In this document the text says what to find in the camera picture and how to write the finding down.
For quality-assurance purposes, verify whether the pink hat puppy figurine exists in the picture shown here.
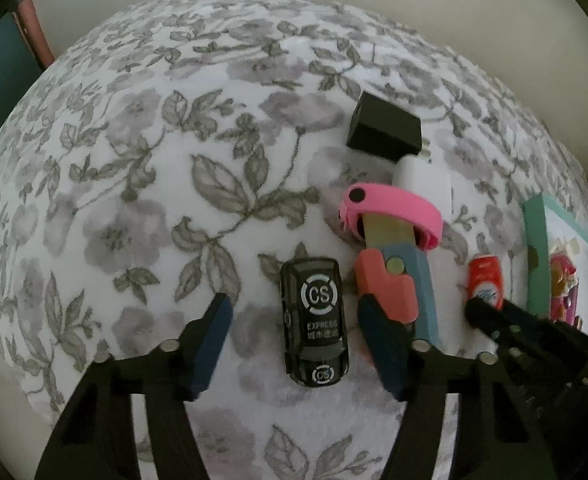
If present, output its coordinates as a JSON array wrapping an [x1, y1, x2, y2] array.
[[550, 252, 579, 326]]

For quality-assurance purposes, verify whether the red white toothpaste tube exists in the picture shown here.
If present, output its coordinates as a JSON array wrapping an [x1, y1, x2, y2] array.
[[467, 255, 504, 310]]

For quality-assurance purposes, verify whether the white plastic clip box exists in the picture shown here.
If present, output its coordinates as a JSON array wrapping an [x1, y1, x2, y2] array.
[[550, 237, 580, 259]]

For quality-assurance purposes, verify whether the blue salmon folding knife toy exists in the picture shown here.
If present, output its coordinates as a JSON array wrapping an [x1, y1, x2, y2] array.
[[353, 214, 440, 347]]

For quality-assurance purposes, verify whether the white power adapter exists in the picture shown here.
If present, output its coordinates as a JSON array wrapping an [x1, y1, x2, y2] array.
[[393, 155, 453, 222]]

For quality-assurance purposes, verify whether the black toy car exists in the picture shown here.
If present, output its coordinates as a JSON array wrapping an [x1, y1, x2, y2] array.
[[280, 258, 349, 388]]

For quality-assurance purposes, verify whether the pink watch band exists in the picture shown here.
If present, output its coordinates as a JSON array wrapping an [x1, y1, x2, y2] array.
[[338, 182, 443, 252]]

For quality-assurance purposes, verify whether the black power adapter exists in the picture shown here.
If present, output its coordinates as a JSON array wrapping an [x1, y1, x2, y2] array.
[[346, 92, 423, 162]]

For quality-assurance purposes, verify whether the teal rimmed white tray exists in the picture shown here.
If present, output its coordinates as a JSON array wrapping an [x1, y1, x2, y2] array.
[[522, 194, 588, 334]]

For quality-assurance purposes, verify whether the floral grey white blanket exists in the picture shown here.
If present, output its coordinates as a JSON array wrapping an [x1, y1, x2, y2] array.
[[0, 0, 588, 479]]

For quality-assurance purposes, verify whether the pink board by wall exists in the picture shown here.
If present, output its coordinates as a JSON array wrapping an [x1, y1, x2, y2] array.
[[17, 0, 55, 68]]

